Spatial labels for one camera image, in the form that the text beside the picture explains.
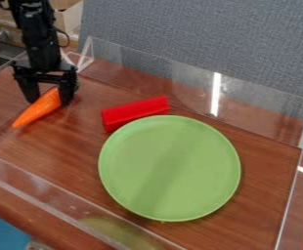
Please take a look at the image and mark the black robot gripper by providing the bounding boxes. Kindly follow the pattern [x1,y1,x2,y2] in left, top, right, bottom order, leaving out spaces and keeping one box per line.
[13,61,79,106]

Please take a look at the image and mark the orange toy carrot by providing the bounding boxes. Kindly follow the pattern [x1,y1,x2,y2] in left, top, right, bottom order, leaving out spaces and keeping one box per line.
[13,87,62,128]

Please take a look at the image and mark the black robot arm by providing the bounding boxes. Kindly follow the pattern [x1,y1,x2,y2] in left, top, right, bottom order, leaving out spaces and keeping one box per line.
[0,0,79,106]

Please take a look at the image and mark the red wedge block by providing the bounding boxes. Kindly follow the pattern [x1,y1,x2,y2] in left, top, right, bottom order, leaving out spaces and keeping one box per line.
[101,96,170,132]

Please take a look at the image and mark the wooden shelf with knob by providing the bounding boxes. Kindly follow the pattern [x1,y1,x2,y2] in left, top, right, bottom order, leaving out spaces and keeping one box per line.
[0,17,82,71]

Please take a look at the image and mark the cardboard box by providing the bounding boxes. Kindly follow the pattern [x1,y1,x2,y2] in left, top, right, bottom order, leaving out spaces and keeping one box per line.
[50,0,85,33]

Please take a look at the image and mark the green round plate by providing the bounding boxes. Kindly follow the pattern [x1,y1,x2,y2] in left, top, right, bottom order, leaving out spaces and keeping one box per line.
[98,115,242,222]

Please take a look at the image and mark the black cable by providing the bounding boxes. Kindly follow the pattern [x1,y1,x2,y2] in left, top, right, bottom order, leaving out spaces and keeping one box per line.
[53,26,73,49]

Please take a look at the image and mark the clear acrylic enclosure wall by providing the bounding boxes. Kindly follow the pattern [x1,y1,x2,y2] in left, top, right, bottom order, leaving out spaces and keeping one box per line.
[0,38,303,250]

